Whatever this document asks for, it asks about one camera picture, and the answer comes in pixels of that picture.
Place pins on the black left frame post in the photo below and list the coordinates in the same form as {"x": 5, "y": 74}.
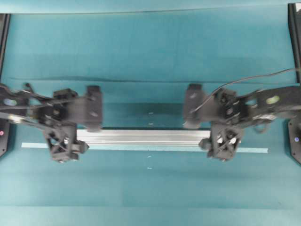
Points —
{"x": 4, "y": 28}

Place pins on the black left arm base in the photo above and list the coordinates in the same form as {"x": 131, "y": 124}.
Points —
{"x": 4, "y": 135}

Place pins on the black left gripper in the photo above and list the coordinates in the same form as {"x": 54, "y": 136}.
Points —
{"x": 67, "y": 109}

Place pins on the black right frame post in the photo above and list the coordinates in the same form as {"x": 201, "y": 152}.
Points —
{"x": 294, "y": 25}

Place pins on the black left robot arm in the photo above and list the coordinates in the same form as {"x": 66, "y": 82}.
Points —
{"x": 19, "y": 107}

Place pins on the silver aluminium extrusion rail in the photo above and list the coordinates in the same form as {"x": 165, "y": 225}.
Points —
{"x": 143, "y": 137}

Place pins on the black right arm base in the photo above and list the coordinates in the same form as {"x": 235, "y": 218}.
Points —
{"x": 294, "y": 129}

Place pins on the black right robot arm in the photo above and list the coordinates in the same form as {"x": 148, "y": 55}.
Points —
{"x": 264, "y": 106}

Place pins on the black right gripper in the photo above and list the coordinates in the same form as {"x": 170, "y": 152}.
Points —
{"x": 224, "y": 107}

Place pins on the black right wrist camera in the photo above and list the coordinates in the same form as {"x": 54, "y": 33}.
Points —
{"x": 224, "y": 140}

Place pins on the black frame post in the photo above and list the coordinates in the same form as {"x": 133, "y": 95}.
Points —
{"x": 294, "y": 25}
{"x": 4, "y": 28}

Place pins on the light blue tape strip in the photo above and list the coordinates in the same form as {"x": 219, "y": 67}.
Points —
{"x": 169, "y": 148}

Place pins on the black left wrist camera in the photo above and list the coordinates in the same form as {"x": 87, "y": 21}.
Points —
{"x": 60, "y": 141}

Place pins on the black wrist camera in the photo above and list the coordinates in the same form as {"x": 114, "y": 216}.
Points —
{"x": 60, "y": 141}
{"x": 224, "y": 140}

